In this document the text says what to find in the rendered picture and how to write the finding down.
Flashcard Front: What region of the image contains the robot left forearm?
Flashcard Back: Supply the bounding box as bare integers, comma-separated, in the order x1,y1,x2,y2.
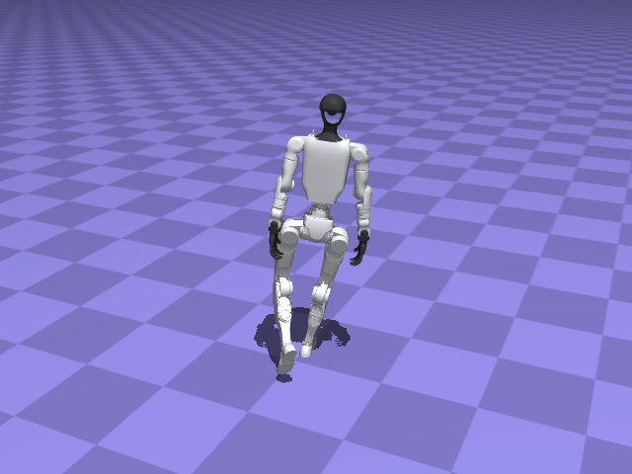
269,176,289,229

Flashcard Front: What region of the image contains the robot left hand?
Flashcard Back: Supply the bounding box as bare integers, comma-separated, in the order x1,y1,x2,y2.
269,221,283,260

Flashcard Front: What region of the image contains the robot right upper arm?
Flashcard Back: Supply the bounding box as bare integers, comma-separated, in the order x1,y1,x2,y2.
350,142,370,200

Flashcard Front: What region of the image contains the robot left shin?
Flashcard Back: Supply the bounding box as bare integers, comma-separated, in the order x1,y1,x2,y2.
273,280,291,349

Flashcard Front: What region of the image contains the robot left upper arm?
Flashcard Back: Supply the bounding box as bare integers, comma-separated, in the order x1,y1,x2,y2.
280,136,307,192

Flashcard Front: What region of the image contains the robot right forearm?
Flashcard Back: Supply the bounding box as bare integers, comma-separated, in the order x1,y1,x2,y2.
355,187,372,237

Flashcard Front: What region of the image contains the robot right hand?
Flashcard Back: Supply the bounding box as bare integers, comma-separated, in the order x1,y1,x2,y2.
350,230,369,266

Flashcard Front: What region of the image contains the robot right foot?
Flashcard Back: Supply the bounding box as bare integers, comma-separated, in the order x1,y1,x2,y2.
299,337,317,357

